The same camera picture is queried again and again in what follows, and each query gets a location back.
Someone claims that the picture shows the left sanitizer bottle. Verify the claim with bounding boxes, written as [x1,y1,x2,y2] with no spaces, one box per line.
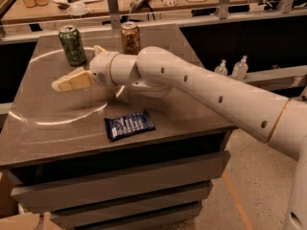
[214,59,228,76]

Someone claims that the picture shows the blue snack packet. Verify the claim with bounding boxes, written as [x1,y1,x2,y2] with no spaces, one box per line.
[104,110,155,141]

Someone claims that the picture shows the cardboard box corner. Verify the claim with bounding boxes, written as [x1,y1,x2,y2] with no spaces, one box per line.
[0,213,63,230]

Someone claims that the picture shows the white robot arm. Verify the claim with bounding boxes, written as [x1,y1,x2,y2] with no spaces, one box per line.
[52,46,307,230]

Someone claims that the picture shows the white cup on saucer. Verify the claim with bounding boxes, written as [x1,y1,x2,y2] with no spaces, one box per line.
[67,2,89,16]

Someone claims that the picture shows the right sanitizer bottle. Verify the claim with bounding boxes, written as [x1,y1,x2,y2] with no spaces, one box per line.
[231,56,248,81]

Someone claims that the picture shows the metal bracket post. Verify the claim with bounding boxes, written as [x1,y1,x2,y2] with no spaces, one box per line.
[107,0,121,29]

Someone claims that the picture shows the orange soda can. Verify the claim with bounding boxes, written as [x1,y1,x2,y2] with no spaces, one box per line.
[121,21,140,55]

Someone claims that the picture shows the grey drawer cabinet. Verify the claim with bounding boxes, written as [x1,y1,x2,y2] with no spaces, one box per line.
[0,35,233,230]

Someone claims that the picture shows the sanitizer bottle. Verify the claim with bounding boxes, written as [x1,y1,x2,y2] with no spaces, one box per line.
[214,59,228,76]
[231,56,248,81]

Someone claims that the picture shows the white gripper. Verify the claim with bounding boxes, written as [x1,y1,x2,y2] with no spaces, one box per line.
[52,45,118,92]

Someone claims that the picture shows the metal rail frame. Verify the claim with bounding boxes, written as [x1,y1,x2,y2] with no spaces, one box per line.
[0,1,307,44]

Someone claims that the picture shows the green soda can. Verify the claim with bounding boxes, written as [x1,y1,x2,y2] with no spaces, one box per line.
[59,26,87,67]

